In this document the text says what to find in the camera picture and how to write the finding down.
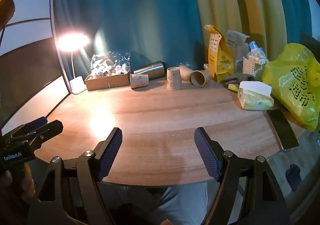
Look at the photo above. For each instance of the printed brown paper cup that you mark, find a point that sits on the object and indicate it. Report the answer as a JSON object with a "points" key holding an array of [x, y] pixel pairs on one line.
{"points": [[139, 81], [173, 78]]}

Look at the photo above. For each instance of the plain brown paper cup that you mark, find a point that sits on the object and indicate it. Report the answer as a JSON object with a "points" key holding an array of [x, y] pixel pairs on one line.
{"points": [[201, 77], [185, 72]]}

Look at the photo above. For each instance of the grey paper bag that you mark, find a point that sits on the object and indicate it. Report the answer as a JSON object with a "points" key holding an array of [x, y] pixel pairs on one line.
{"points": [[236, 45]]}

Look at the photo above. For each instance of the teal curtain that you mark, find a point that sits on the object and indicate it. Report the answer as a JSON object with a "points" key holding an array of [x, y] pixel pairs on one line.
{"points": [[130, 10]]}

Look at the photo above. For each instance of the black smartphone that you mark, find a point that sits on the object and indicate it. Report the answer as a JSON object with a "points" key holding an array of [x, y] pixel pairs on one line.
{"points": [[282, 130]]}

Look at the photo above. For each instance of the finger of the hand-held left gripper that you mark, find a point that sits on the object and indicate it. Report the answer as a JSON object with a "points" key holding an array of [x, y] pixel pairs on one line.
{"points": [[51, 128], [35, 123]]}

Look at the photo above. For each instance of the person's left hand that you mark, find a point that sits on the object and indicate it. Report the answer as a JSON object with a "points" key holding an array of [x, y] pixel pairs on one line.
{"points": [[23, 185]]}

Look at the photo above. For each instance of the pale packets in basket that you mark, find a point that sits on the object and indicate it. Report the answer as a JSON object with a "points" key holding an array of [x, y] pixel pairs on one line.
{"points": [[257, 52]]}

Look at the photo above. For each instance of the grey glove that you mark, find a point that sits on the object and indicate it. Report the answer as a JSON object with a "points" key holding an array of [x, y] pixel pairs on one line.
{"points": [[236, 78]]}

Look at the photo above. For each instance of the yellow paper bag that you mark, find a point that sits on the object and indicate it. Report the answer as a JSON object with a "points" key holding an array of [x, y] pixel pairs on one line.
{"points": [[218, 57]]}

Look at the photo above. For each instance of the yellow tissue pack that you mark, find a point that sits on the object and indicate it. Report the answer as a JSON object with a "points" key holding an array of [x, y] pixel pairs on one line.
{"points": [[255, 98]]}

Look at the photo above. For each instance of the yellow plastic bag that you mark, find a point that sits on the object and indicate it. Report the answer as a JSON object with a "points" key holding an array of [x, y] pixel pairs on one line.
{"points": [[292, 85]]}

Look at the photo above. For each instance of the yellow curtain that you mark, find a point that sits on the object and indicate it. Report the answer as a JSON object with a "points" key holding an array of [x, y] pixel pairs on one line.
{"points": [[245, 0]]}

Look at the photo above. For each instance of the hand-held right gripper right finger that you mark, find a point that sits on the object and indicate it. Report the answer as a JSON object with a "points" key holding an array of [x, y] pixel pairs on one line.
{"points": [[207, 156]]}

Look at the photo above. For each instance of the yellow sponge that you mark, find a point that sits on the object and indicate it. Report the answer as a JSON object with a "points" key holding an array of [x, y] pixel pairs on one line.
{"points": [[233, 87]]}

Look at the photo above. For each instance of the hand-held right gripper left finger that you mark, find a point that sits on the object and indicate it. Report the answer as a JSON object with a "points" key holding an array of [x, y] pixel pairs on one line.
{"points": [[110, 157]]}

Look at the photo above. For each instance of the dark cloth on floor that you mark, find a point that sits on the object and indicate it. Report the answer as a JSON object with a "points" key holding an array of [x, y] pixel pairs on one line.
{"points": [[293, 176]]}

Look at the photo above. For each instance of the brown cardboard box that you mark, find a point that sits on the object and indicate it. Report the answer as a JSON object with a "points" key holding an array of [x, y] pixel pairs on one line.
{"points": [[107, 83]]}

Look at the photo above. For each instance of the white woven basket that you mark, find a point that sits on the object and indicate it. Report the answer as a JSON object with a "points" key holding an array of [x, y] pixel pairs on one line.
{"points": [[252, 67]]}

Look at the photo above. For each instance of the clear bag of toys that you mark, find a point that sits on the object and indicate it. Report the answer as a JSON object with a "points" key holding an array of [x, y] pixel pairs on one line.
{"points": [[110, 63]]}

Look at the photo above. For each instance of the person's grey trousers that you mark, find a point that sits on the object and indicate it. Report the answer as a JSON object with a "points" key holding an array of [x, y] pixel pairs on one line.
{"points": [[180, 202]]}

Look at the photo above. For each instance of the white desk lamp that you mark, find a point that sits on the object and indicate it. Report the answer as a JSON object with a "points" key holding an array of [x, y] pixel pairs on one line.
{"points": [[77, 85]]}

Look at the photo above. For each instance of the steel tumbler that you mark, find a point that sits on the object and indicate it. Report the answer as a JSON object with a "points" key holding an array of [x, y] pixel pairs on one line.
{"points": [[150, 70]]}

